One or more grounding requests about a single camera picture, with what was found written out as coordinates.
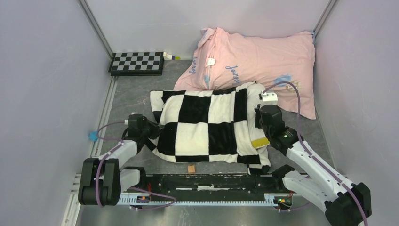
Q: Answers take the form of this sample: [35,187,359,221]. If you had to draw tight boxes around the white pillow yellow edge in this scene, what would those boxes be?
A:
[251,137,270,149]

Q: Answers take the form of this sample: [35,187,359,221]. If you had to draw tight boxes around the black white checkered pillowcase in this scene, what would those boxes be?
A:
[150,82,271,175]

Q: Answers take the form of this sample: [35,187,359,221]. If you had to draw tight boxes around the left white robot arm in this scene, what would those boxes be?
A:
[78,114,163,207]

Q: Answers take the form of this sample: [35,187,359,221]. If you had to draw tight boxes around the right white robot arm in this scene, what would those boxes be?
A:
[255,105,372,226]

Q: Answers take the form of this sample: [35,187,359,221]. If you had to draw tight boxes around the pink pillow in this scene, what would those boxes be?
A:
[174,28,316,120]

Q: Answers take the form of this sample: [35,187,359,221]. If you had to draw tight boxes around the blue small object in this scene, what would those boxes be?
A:
[88,131,98,142]

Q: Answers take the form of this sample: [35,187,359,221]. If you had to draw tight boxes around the small brown block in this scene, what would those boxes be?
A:
[187,165,196,174]

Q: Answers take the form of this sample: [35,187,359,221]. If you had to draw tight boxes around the checkerboard calibration board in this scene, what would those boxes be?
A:
[108,52,164,76]

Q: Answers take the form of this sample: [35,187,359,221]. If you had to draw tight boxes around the small white bottle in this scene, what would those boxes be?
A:
[163,52,181,60]

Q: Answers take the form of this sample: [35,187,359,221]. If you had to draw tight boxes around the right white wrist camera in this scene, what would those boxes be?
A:
[259,92,278,105]

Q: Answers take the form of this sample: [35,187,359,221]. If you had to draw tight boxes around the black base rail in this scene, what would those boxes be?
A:
[138,174,289,202]

